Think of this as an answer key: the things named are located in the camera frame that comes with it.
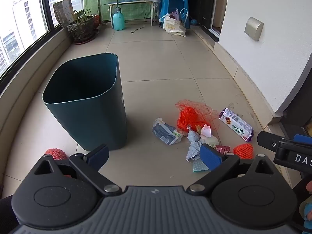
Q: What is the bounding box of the dark panel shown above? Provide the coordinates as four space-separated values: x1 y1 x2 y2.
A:
279 63 312 137

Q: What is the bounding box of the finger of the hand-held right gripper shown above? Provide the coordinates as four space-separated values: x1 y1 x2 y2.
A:
294 134 312 144
257 131 281 152

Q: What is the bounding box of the blue white wrapper packet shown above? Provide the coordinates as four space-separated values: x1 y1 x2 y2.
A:
152 118 183 146

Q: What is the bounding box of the red mesh net bag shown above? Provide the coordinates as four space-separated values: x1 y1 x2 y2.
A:
175 99 221 131

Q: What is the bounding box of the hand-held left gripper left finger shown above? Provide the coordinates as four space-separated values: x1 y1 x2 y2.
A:
34 144 123 197

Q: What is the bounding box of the grey wall socket cover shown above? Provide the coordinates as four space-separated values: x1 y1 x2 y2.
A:
244 17 264 41

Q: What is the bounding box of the small dark red packet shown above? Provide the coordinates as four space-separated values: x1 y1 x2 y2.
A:
215 145 231 155

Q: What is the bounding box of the white shopping bag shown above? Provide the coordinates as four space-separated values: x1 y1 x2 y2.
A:
158 13 187 37

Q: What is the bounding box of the green checkered curtain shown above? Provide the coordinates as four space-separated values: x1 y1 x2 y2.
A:
83 0 161 23

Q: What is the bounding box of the brown cardboard sign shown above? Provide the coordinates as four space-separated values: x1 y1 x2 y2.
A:
53 0 75 28

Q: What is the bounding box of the white bench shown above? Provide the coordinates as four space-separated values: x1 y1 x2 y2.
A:
108 0 158 28

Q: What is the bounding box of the green leafy plant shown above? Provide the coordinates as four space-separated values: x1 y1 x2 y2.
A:
70 8 94 25

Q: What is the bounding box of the purple bag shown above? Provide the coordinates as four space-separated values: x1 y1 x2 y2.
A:
171 8 189 22

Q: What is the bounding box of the crumpled blue grey paper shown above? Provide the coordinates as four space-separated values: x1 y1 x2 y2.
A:
186 130 203 162

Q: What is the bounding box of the patterned ceramic flower pot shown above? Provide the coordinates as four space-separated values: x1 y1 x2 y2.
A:
67 15 96 42

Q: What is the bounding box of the orange foam fruit net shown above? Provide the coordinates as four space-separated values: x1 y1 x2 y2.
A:
233 143 254 160

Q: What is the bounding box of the teal dotted paper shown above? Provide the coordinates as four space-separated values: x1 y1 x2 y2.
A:
192 157 209 173

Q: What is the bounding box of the black power cable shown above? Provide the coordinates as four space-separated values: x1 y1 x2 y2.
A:
131 2 148 34

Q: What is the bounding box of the teal pump spray bottle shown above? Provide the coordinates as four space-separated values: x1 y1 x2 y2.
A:
113 0 125 31

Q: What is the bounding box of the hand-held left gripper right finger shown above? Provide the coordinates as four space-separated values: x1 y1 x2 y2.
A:
186 144 276 197

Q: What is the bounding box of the white pink paper scrap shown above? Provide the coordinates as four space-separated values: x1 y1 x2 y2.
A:
196 124 212 138

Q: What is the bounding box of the coral fuzzy slipper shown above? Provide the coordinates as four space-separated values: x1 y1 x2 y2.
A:
44 148 74 178

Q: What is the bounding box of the white purple snack packet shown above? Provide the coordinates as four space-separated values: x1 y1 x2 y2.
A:
218 108 254 143

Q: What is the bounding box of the teal plastic waste bin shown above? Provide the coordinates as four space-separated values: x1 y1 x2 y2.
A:
42 53 128 152

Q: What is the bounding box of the black window frame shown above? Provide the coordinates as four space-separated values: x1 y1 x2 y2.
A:
0 0 84 83

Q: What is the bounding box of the blue plastic stool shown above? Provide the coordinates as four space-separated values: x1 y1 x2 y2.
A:
160 0 191 29

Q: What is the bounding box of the red plant saucer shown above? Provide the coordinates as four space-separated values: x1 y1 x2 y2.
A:
73 35 97 45

